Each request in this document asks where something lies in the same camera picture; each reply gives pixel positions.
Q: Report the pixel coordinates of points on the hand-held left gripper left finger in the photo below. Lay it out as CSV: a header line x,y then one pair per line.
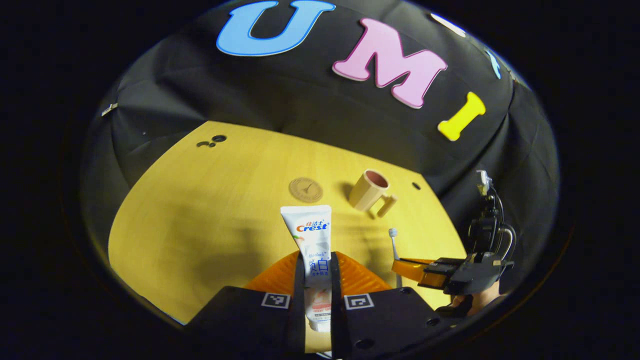
x,y
240,315

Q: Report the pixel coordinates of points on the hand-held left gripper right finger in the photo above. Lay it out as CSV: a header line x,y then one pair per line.
x,y
390,320

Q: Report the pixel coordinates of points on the white toothbrush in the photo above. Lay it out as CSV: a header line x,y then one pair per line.
x,y
393,240

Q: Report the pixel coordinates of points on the white cloth clip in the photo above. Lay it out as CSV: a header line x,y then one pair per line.
x,y
109,109

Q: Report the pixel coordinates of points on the yellow wooden desktop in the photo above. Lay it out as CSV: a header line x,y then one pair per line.
x,y
200,225

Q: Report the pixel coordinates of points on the round cork coaster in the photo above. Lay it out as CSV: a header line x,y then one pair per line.
x,y
305,190

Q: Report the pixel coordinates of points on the beige cup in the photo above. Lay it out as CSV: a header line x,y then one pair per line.
x,y
365,192

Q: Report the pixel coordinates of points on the black backdrop cloth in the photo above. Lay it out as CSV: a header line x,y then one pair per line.
x,y
280,95

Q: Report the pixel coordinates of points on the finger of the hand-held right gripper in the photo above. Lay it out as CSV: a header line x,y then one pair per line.
x,y
465,277

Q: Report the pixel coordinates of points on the white toothpaste tube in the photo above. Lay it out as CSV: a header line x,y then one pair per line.
x,y
312,227

